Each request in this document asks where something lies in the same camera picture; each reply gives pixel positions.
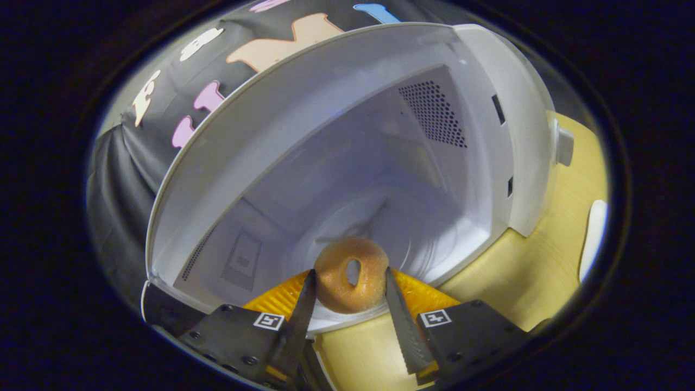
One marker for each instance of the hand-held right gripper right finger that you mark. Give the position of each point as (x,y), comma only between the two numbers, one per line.
(404,331)

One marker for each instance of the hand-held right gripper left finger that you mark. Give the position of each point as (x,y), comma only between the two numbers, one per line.
(304,320)

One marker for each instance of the brown glazed doughnut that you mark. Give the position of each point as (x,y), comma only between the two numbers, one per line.
(334,282)

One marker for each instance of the white microwave oven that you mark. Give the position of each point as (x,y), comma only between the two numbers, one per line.
(336,163)

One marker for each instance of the white square plate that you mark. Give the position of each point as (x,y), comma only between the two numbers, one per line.
(593,239)

